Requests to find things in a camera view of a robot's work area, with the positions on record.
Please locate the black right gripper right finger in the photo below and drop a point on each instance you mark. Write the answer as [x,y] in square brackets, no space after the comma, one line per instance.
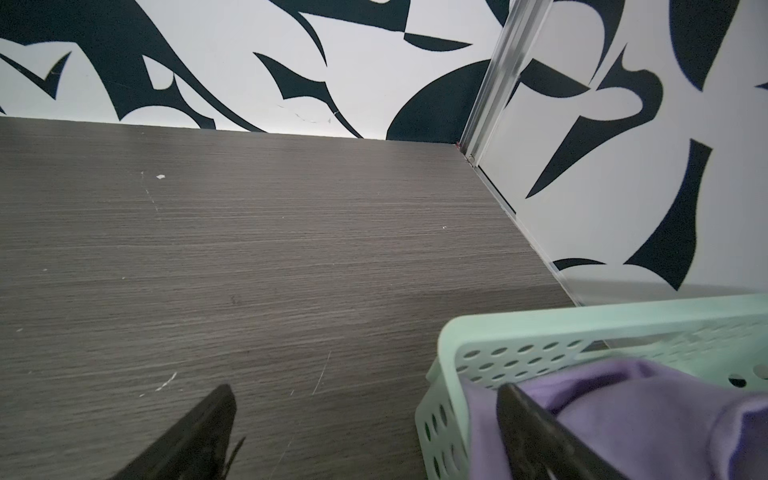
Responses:
[539,447]

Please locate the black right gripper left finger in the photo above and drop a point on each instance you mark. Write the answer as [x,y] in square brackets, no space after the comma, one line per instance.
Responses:
[195,447]

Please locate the purple t shirt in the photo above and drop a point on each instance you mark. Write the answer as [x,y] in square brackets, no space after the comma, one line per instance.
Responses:
[647,420]

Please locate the mint green plastic basket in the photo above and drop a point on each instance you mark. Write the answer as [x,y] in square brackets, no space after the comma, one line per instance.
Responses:
[721,340]

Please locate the aluminium frame post right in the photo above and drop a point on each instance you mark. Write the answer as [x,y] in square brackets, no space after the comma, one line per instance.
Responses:
[512,51]

